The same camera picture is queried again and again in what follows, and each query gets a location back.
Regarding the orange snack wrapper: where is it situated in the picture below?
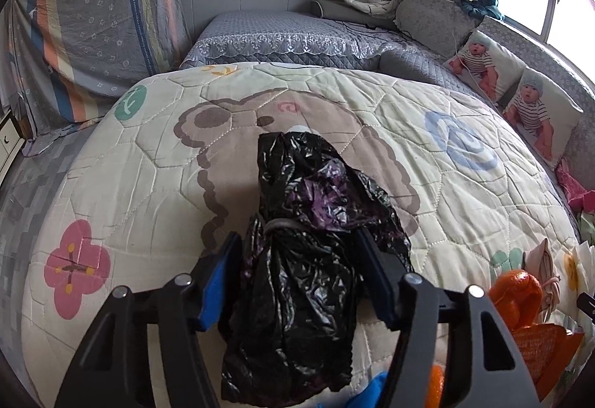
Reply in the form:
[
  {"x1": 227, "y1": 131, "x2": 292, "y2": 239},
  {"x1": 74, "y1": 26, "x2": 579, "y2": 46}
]
[{"x1": 512, "y1": 323, "x2": 584, "y2": 401}]

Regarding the black plastic bag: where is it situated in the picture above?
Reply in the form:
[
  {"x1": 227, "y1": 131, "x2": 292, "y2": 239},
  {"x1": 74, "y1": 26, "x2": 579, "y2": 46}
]
[{"x1": 219, "y1": 132, "x2": 411, "y2": 407}]

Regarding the orange peel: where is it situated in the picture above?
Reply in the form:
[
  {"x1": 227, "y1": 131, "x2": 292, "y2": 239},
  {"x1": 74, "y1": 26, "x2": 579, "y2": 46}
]
[
  {"x1": 425, "y1": 364, "x2": 445, "y2": 408},
  {"x1": 488, "y1": 269, "x2": 543, "y2": 333}
]

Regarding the pink cloth bundle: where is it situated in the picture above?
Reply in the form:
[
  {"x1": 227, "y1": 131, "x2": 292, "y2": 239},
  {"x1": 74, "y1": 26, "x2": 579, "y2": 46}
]
[{"x1": 522, "y1": 238, "x2": 561, "y2": 315}]

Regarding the pink clothes pile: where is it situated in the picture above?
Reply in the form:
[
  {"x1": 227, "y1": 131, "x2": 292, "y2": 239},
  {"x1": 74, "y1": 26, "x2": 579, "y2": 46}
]
[{"x1": 555, "y1": 158, "x2": 595, "y2": 214}]

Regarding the cartoon patterned quilt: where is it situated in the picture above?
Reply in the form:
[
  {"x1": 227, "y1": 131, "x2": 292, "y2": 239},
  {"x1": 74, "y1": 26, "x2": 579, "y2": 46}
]
[{"x1": 22, "y1": 63, "x2": 582, "y2": 407}]

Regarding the white cabinet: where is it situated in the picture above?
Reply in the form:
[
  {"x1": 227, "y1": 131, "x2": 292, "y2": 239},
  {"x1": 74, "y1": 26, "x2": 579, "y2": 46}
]
[{"x1": 0, "y1": 111, "x2": 25, "y2": 184}]

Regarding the right baby print pillow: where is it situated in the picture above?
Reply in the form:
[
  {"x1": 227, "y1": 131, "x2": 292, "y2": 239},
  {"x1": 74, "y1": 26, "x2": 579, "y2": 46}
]
[{"x1": 503, "y1": 68, "x2": 583, "y2": 169}]

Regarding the baby print pillow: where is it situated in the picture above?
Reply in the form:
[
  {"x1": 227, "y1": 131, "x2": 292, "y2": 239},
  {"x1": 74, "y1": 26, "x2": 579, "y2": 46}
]
[
  {"x1": 503, "y1": 68, "x2": 583, "y2": 169},
  {"x1": 444, "y1": 30, "x2": 525, "y2": 103}
]

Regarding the left baby print pillow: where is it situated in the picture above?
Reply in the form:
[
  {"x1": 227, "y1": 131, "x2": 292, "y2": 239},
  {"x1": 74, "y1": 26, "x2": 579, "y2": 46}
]
[{"x1": 444, "y1": 30, "x2": 525, "y2": 103}]

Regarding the grey quilted sofa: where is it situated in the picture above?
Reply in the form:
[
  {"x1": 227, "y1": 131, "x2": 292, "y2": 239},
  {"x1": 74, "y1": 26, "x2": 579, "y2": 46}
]
[{"x1": 181, "y1": 0, "x2": 594, "y2": 189}]

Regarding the striped sheet covered furniture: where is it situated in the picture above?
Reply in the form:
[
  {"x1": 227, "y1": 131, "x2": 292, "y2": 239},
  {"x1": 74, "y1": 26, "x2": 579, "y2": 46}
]
[{"x1": 1, "y1": 0, "x2": 190, "y2": 135}]

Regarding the grey folded cushion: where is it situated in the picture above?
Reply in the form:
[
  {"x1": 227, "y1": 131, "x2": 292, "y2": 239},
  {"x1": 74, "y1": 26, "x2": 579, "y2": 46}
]
[{"x1": 310, "y1": 0, "x2": 397, "y2": 30}]

